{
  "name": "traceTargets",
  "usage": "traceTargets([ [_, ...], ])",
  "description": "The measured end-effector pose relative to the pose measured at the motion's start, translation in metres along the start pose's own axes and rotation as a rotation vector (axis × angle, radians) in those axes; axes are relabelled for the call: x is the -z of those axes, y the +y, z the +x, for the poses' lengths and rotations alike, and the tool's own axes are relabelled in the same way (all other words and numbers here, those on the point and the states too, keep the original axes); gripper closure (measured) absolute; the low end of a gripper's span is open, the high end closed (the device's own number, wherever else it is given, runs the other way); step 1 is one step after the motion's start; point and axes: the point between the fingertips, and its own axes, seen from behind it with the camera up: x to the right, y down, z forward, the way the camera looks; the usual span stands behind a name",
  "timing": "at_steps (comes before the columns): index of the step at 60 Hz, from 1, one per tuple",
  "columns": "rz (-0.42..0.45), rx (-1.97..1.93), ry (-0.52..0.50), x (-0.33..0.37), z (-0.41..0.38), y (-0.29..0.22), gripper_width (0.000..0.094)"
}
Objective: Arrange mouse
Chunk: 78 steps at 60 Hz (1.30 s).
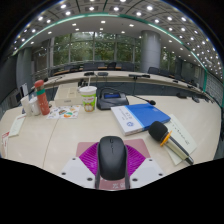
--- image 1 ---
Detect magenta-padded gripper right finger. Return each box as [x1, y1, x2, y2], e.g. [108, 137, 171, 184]
[123, 143, 167, 190]

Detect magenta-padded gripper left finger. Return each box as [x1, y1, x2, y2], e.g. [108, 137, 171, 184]
[59, 142, 101, 190]

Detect black computer mouse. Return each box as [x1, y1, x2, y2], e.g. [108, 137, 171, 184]
[96, 135, 128, 181]

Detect blue and white book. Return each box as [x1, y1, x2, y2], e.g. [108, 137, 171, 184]
[110, 102, 172, 137]

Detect colourful sticker sheet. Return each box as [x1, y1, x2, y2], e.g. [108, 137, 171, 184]
[45, 105, 81, 120]

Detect green printed paper cup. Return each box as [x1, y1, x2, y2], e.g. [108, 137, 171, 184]
[78, 85, 98, 113]

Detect black conference microphone console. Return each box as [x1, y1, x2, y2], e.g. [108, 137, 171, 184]
[96, 87, 157, 111]

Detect cream cardboard box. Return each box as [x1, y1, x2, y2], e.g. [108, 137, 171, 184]
[53, 83, 84, 108]

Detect red bottle with green band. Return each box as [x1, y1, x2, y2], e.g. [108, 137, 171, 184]
[33, 79, 51, 116]

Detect white lidded mug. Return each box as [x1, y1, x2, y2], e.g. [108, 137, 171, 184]
[28, 96, 42, 117]

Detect stack of white paper cups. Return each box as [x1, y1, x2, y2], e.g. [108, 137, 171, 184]
[20, 95, 34, 118]

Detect dark office chairs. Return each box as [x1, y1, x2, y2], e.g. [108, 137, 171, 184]
[83, 60, 208, 88]

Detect ceiling lights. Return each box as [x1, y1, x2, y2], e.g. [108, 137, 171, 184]
[13, 0, 224, 79]

